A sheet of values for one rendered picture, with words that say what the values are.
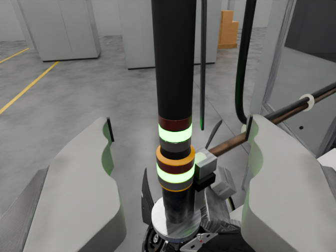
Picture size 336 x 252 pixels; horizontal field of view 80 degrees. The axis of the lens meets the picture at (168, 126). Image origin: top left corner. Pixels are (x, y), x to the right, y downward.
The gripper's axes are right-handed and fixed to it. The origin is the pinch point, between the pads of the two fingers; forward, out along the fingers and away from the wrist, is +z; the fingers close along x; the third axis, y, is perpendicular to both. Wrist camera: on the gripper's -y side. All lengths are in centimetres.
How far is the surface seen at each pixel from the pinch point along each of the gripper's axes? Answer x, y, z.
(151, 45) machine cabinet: -57, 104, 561
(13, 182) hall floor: -182, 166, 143
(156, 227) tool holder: -2.8, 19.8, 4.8
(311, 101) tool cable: 24.7, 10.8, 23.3
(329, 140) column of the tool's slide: 55, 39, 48
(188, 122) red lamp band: 1.1, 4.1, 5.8
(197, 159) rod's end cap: 2.6, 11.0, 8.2
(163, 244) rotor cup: -3.0, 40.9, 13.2
